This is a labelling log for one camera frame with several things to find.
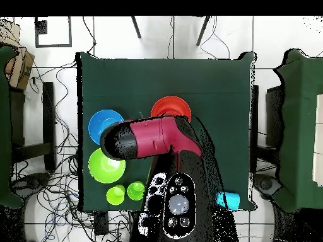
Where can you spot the small orange bowl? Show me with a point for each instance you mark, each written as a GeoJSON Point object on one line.
{"type": "Point", "coordinates": [171, 111]}

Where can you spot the large orange bowl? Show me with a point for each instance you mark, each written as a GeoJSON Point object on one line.
{"type": "Point", "coordinates": [171, 100]}

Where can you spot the blue cup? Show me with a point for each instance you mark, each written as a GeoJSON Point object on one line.
{"type": "Point", "coordinates": [231, 199]}

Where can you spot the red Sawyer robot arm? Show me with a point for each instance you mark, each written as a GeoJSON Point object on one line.
{"type": "Point", "coordinates": [151, 136]}

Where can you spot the white block stack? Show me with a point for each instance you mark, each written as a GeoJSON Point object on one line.
{"type": "Point", "coordinates": [318, 141]}

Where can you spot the blue bowl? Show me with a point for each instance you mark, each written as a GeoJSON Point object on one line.
{"type": "Point", "coordinates": [97, 123]}

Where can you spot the lime green bowl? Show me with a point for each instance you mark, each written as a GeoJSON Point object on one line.
{"type": "Point", "coordinates": [106, 171]}

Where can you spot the lime green cup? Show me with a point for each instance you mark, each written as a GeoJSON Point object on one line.
{"type": "Point", "coordinates": [115, 196]}

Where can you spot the black power strip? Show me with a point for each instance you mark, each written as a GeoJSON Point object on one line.
{"type": "Point", "coordinates": [101, 223]}

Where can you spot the black tripod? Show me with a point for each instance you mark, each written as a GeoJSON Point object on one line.
{"type": "Point", "coordinates": [136, 27]}

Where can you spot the grey chair base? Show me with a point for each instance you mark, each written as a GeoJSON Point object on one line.
{"type": "Point", "coordinates": [266, 184]}

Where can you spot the dark green side tablecloth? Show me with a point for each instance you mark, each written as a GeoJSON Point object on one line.
{"type": "Point", "coordinates": [5, 126]}
{"type": "Point", "coordinates": [300, 113]}

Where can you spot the grey stand base with knob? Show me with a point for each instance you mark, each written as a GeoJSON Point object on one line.
{"type": "Point", "coordinates": [30, 184]}

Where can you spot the cardboard box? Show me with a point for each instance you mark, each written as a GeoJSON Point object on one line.
{"type": "Point", "coordinates": [19, 68]}

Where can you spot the black bench frame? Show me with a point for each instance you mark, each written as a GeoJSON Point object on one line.
{"type": "Point", "coordinates": [273, 116]}
{"type": "Point", "coordinates": [49, 121]}

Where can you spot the black square floor frame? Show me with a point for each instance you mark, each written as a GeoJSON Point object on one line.
{"type": "Point", "coordinates": [41, 27]}

